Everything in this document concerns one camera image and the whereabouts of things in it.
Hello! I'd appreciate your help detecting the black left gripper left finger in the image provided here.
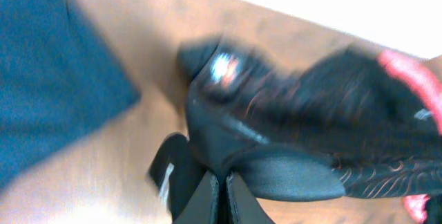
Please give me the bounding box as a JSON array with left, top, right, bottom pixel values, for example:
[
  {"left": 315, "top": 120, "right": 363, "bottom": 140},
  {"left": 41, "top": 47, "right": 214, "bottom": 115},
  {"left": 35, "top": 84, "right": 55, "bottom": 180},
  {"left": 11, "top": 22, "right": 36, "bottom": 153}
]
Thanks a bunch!
[{"left": 173, "top": 171, "right": 219, "bottom": 224}]

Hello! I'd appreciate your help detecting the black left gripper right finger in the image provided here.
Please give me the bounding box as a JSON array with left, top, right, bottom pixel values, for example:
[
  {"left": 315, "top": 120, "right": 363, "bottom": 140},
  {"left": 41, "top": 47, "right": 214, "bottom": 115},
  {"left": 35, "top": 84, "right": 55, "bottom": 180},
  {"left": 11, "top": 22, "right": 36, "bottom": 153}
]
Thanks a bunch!
[{"left": 226, "top": 173, "right": 274, "bottom": 224}]

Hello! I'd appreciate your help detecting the black orange patterned jersey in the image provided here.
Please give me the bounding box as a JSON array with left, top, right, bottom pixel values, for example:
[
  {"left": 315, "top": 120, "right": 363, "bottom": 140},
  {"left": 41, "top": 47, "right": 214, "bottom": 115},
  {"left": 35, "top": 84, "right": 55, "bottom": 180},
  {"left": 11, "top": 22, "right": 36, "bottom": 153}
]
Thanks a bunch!
[{"left": 146, "top": 35, "right": 442, "bottom": 221}]

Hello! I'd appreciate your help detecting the red cloth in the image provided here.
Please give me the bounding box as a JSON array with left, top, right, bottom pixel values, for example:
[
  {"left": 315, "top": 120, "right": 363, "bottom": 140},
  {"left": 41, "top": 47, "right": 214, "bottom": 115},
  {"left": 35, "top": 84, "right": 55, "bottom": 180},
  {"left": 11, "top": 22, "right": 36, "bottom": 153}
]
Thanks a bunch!
[{"left": 377, "top": 50, "right": 441, "bottom": 223}]

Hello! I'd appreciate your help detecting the folded navy blue shirt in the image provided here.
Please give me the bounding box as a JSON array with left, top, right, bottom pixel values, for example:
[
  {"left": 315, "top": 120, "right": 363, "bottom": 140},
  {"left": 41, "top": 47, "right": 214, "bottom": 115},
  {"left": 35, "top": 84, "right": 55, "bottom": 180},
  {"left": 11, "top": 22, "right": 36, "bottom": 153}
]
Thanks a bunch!
[{"left": 1, "top": 0, "right": 140, "bottom": 187}]

